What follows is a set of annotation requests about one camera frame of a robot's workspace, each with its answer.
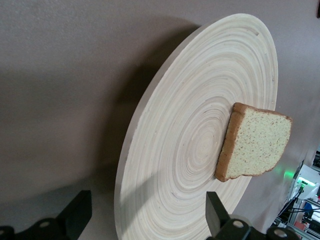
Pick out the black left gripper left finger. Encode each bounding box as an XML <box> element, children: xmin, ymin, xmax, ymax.
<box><xmin>29</xmin><ymin>190</ymin><xmax>92</xmax><ymax>240</ymax></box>

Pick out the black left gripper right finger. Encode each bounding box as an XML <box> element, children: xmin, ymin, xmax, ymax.
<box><xmin>206</xmin><ymin>191</ymin><xmax>252</xmax><ymax>240</ymax></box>

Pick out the bread slice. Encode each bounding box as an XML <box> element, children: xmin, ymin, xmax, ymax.
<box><xmin>214</xmin><ymin>101</ymin><xmax>293</xmax><ymax>183</ymax></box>

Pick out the round wooden plate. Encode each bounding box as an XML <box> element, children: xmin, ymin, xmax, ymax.
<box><xmin>113</xmin><ymin>12</ymin><xmax>280</xmax><ymax>240</ymax></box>

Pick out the brown table cloth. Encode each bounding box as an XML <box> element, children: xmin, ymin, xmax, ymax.
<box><xmin>0</xmin><ymin>0</ymin><xmax>320</xmax><ymax>240</ymax></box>

